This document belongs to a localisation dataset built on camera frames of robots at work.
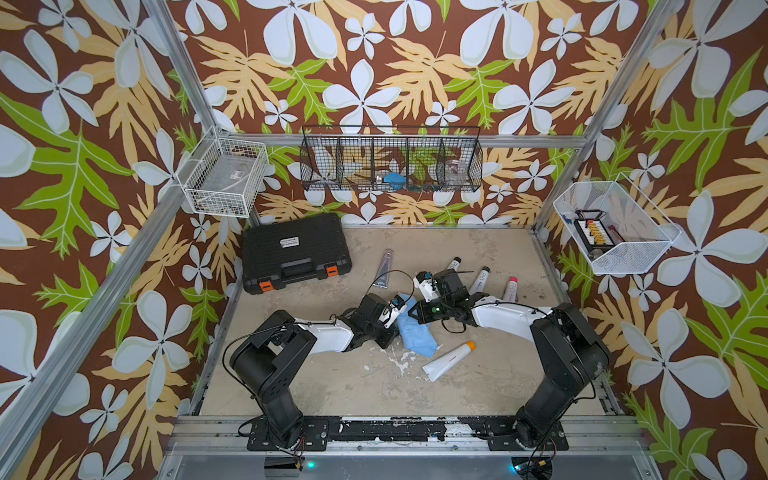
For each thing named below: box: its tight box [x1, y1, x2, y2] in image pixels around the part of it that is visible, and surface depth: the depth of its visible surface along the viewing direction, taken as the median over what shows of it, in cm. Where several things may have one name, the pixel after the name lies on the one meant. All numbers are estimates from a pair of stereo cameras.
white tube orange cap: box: [422, 341, 477, 383], surface depth 87 cm
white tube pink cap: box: [502, 276, 519, 303], surface depth 101 cm
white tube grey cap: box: [469, 266, 491, 295], surface depth 103 cm
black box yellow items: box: [574, 210, 616, 253], surface depth 86 cm
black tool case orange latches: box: [242, 213, 353, 295], surface depth 105 cm
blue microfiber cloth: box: [398, 293, 442, 358], surface depth 88 cm
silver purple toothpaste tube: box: [372, 248, 393, 289], surface depth 107 cm
